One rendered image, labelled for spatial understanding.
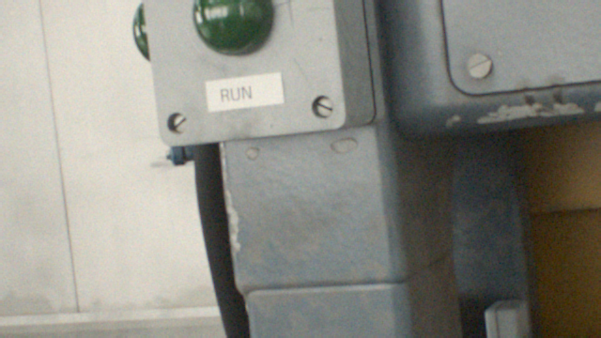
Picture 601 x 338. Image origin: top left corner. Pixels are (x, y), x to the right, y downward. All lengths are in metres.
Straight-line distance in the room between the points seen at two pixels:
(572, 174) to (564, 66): 0.25
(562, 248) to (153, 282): 5.81
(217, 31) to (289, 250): 0.10
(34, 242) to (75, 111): 0.77
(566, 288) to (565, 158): 0.10
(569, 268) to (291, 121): 0.36
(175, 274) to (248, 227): 5.96
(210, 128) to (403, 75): 0.08
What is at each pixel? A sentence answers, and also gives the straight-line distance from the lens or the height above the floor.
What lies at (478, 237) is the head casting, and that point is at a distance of 0.69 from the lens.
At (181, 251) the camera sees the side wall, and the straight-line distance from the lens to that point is 6.42.
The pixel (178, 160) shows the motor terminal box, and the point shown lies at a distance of 0.95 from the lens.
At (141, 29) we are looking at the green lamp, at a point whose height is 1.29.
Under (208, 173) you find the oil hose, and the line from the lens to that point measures 0.52.
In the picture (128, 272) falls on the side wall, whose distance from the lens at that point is 6.59.
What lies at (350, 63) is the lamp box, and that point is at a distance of 0.44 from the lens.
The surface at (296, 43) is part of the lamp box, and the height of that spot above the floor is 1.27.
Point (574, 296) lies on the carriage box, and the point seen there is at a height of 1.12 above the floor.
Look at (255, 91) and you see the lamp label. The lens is 0.44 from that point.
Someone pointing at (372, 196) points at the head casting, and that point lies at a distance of 0.48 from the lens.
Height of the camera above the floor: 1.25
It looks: 3 degrees down
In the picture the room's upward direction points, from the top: 7 degrees counter-clockwise
